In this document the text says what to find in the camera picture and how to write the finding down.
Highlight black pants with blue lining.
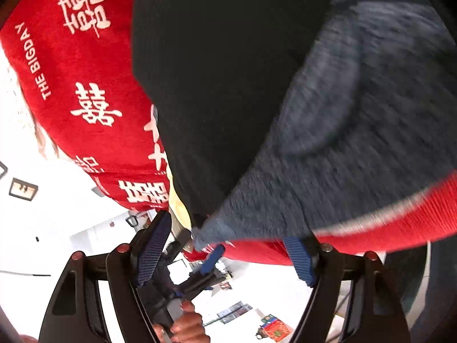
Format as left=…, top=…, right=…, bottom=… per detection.
left=132, top=0, right=456, bottom=252

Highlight red blanket with white characters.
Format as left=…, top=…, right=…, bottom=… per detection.
left=1, top=0, right=456, bottom=265

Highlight red packet on floor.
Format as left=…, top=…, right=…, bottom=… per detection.
left=256, top=314, right=293, bottom=342

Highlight person's left hand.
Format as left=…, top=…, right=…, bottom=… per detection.
left=153, top=300, right=211, bottom=343

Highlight framed picture on wall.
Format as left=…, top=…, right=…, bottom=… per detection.
left=9, top=178, right=39, bottom=201

